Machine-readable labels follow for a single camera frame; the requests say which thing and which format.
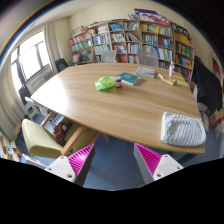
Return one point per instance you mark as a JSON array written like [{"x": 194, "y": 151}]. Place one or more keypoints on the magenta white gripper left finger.
[{"x": 75, "y": 167}]

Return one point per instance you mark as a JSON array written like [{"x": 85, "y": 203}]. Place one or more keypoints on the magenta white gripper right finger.
[{"x": 154, "y": 166}]

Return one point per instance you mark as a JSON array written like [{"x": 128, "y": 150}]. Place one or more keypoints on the white folded towel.
[{"x": 181, "y": 130}]

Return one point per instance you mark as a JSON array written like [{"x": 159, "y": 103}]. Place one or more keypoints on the dark red bag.
[{"x": 60, "y": 131}]

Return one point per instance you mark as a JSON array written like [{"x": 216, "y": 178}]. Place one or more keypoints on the olive green chair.
[{"x": 40, "y": 142}]

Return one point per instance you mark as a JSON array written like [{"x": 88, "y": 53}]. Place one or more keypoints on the large wooden table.
[{"x": 133, "y": 113}]

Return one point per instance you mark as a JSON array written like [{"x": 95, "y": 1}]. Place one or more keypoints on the yellow folder on table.
[{"x": 178, "y": 80}]

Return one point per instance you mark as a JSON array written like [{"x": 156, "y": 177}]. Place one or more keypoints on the green plastic bag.
[{"x": 105, "y": 82}]

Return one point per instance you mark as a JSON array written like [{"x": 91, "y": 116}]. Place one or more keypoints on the teal book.
[{"x": 130, "y": 78}]

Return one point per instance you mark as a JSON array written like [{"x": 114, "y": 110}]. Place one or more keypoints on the stack of white papers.
[{"x": 146, "y": 72}]

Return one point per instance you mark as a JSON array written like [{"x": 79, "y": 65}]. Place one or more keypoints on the clear plastic bottle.
[{"x": 171, "y": 70}]

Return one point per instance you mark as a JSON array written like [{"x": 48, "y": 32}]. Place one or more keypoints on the black office chair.
[{"x": 61, "y": 64}]

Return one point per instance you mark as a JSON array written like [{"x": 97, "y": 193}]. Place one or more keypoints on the grey chair right back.
[{"x": 147, "y": 58}]

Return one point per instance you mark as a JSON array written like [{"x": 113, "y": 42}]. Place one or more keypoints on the grey chair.
[
  {"x": 147, "y": 58},
  {"x": 108, "y": 56}
]

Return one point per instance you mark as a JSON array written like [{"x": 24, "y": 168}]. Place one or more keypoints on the grey chair left back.
[{"x": 108, "y": 56}]

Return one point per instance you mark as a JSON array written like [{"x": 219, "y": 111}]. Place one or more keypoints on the wooden bookshelf with books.
[{"x": 171, "y": 43}]

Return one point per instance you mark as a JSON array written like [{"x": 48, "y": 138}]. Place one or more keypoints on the window with frame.
[{"x": 30, "y": 57}]

